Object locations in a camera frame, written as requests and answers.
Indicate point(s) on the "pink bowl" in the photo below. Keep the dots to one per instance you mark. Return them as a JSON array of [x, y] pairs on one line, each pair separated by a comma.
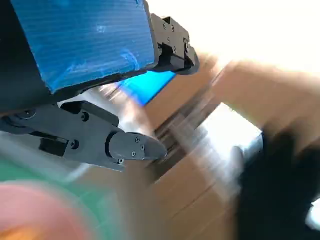
[[30, 207]]

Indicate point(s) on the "green cutting mat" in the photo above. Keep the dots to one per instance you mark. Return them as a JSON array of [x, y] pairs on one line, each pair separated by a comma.
[[15, 172]]

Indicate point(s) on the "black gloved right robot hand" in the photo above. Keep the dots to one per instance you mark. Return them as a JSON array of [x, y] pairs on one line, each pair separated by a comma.
[[275, 187]]

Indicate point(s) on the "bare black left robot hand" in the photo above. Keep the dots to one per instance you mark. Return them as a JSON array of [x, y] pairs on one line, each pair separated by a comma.
[[87, 42]]

